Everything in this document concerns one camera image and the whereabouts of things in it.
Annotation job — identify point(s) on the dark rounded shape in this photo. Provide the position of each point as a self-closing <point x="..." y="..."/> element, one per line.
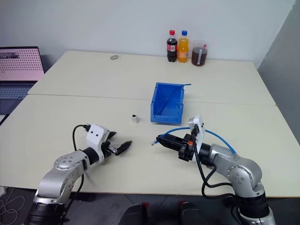
<point x="136" y="214"/>
<point x="191" y="213"/>

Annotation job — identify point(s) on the open laptop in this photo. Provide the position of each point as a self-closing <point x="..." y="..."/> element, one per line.
<point x="18" y="63"/>

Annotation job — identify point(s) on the small white coupler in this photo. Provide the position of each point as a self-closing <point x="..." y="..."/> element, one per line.
<point x="135" y="118"/>

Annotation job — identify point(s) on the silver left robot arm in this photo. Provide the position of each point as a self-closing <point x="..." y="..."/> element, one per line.
<point x="63" y="174"/>

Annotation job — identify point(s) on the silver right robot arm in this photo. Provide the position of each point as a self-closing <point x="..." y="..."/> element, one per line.
<point x="241" y="174"/>

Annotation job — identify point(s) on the blue plastic bin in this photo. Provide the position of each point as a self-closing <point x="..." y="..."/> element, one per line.
<point x="164" y="117"/>

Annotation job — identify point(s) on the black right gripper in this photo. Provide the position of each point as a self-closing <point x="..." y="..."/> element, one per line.
<point x="186" y="151"/>

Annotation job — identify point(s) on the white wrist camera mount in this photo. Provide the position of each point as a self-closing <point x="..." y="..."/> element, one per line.
<point x="95" y="137"/>
<point x="199" y="124"/>

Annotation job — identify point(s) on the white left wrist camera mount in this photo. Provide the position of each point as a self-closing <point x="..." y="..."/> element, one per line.
<point x="95" y="137"/>

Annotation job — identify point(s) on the cola bottle red cap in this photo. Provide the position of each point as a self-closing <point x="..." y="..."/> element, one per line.
<point x="172" y="50"/>

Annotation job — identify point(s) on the measuring cup with dark liquid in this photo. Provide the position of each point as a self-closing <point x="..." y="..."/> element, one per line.
<point x="199" y="57"/>

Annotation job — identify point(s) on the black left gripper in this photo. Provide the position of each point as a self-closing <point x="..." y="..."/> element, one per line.
<point x="107" y="151"/>

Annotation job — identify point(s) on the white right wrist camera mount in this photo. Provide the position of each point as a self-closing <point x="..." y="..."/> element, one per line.
<point x="199" y="124"/>

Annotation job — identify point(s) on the orange soda bottle blue cap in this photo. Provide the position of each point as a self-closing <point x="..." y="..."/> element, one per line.
<point x="183" y="50"/>

